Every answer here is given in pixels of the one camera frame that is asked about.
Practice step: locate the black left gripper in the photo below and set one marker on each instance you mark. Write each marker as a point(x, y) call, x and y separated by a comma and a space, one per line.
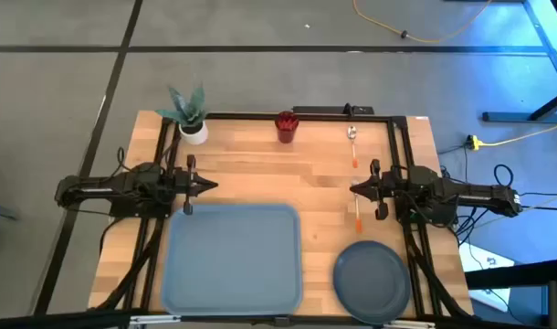
point(189, 185)

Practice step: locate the black bar with clamp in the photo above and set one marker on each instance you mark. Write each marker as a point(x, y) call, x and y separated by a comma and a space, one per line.
point(319, 110)

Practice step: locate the black aluminium table frame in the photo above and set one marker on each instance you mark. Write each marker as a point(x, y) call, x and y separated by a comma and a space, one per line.
point(242, 116)

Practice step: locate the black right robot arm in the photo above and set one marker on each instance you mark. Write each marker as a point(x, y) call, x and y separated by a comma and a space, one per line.
point(479, 196)

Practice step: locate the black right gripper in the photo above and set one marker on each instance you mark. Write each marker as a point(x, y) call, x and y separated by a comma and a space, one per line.
point(381, 187)

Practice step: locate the green artificial plant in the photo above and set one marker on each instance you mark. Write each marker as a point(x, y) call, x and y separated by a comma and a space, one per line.
point(189, 114)

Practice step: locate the white printed board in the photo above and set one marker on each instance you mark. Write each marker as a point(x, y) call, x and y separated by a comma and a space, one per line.
point(488, 262)

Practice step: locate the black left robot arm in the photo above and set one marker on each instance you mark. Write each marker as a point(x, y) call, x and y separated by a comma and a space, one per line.
point(100, 188)

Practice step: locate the red faceted plastic cup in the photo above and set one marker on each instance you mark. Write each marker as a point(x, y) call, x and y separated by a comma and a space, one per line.
point(286, 132)

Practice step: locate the light blue plastic tray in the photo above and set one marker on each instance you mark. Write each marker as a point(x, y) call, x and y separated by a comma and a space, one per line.
point(233, 260)

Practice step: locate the silver metal bracket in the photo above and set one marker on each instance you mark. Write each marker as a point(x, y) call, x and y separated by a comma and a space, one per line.
point(408, 325)
point(148, 320)

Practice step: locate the dark blue round plate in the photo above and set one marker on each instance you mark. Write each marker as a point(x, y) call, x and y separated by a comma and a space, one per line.
point(372, 283)

